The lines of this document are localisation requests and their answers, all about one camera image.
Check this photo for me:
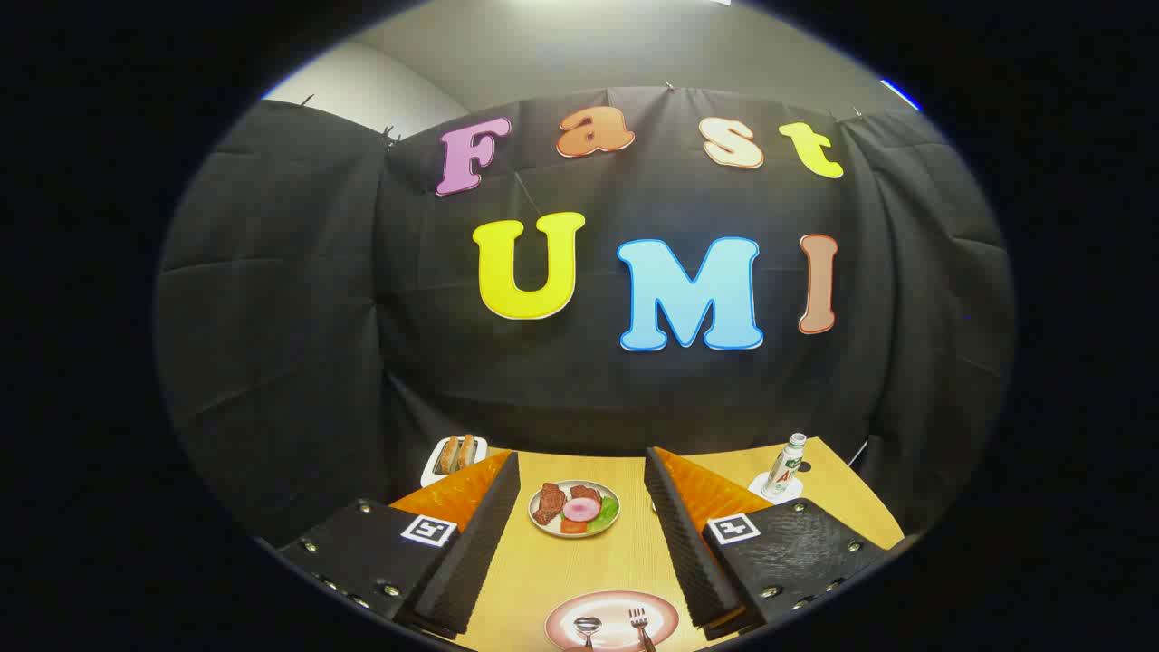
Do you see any grey food plate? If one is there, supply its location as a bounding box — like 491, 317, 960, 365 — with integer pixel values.
528, 479, 622, 540

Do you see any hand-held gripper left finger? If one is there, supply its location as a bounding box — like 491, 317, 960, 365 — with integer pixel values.
276, 450, 522, 639

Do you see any white coaster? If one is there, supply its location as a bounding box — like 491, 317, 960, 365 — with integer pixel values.
748, 471, 805, 505

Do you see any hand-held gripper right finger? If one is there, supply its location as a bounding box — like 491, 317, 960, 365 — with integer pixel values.
644, 446, 893, 642

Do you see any white plastic bottle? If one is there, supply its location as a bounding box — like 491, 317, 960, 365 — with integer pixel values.
761, 433, 808, 499

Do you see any pink plate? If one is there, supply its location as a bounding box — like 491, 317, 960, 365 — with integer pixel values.
544, 590, 680, 652

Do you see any white toaster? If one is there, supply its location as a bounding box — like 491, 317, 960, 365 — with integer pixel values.
420, 435, 490, 488

